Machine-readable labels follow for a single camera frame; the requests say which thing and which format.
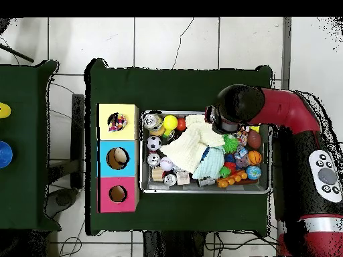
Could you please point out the cream knitted cloth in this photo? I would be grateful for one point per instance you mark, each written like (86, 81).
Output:
(187, 150)

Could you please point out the crushed clear plastic bottle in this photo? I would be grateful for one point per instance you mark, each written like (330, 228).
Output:
(241, 158)

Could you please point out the colourful polka-dot cloth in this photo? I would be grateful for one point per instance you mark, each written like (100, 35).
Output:
(118, 123)

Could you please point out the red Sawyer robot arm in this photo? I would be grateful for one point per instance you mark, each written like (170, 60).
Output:
(289, 109)

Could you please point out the shallow mesh bin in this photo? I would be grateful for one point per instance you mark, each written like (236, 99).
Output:
(187, 188)

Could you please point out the wooden box with three holes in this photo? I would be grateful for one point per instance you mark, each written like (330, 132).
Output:
(126, 166)

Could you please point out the yellow tennis ball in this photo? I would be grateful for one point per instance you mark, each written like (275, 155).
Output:
(170, 122)

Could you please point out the light blue knitted cloth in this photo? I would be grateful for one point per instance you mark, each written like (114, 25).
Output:
(211, 164)

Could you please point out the brown mini football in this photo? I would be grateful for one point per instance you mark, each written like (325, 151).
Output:
(254, 139)

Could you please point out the dark green tablecloth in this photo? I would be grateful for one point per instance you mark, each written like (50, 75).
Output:
(160, 91)
(21, 187)

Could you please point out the printed drink can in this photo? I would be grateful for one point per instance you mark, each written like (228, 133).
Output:
(152, 121)

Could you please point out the black and white soccer ball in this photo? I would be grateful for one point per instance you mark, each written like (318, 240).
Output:
(154, 143)

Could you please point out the orange mini basketball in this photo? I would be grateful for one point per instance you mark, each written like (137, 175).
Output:
(254, 158)

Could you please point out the white baseball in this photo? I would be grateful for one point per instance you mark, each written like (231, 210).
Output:
(166, 163)

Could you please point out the silver drink can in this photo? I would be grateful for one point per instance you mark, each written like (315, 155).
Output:
(154, 159)

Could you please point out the blue green globe ball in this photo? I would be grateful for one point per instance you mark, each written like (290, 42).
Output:
(253, 172)

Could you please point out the black upright panel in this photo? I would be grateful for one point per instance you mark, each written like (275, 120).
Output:
(78, 139)

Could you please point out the grey stand base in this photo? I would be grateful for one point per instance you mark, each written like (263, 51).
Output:
(61, 200)

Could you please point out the dark thin rod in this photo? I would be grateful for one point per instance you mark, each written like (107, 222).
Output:
(18, 54)

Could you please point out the yellow plastic cup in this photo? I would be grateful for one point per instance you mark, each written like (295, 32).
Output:
(4, 110)

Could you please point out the blue plastic cup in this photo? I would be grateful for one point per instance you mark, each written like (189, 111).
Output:
(5, 154)

